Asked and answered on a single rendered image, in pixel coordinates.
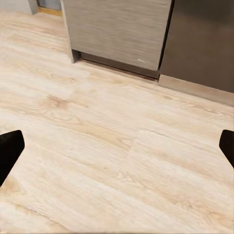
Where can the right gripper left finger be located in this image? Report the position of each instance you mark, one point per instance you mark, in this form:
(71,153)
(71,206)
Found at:
(11,146)

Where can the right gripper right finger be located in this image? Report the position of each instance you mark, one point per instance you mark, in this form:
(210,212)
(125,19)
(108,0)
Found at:
(226,145)

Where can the dishwasher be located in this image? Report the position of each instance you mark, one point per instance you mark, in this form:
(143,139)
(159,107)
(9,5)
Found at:
(126,34)

